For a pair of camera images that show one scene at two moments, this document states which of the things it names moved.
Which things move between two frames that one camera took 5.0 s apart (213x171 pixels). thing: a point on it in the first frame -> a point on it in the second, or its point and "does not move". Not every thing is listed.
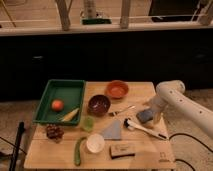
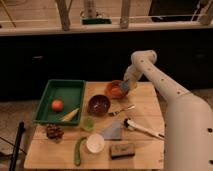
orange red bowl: [117, 89] does not move
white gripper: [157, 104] -> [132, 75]
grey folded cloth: [113, 131] does not move
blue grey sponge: [144, 116] -> [125, 85]
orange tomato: [57, 105] does not move
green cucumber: [77, 152] does not move
